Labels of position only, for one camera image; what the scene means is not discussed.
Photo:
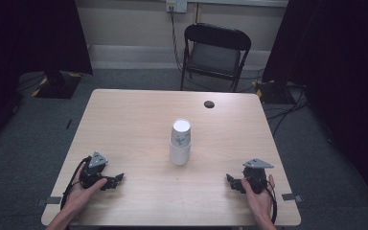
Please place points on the black stand base yellow tape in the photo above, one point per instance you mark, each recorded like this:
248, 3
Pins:
57, 85
270, 93

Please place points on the dark curtain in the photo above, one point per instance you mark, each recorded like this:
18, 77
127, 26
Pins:
28, 41
338, 64

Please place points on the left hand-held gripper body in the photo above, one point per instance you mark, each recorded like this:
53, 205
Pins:
93, 174

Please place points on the person's left hand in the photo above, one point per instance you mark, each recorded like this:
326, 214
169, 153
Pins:
78, 198

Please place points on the black pen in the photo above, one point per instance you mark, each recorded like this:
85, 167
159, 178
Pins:
68, 124

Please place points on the printed white paper cup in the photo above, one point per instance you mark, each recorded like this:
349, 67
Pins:
181, 133

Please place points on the grey table edge bracket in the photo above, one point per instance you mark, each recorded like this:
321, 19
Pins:
49, 201
291, 197

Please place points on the white wall socket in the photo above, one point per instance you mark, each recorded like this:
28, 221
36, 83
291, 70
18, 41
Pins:
176, 5

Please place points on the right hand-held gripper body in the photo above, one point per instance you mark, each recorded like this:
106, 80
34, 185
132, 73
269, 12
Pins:
256, 177

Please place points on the person's right hand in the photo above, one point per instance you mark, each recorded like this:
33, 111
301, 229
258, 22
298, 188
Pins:
260, 204

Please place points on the black round table grommet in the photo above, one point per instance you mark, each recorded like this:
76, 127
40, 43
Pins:
209, 104

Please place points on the black folding chair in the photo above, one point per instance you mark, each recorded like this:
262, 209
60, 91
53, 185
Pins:
215, 57

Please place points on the plain white paper cup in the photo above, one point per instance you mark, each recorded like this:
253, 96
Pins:
179, 156

